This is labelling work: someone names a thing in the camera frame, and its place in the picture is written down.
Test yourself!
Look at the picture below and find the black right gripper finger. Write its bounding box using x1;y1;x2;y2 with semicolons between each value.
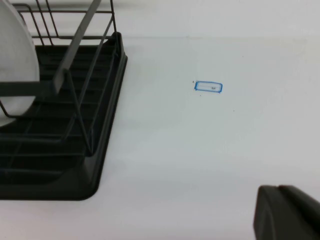
253;184;320;240

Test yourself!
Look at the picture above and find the blue bordered label sticker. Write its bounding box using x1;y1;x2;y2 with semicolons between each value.
193;80;224;94

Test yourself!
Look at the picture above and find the black wire dish rack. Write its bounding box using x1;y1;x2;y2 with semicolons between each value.
0;0;123;156

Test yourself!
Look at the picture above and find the grey white plate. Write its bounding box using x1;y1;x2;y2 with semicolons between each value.
0;0;41;128

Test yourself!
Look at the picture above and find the black plastic drip tray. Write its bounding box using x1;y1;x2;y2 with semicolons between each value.
0;31;129;201

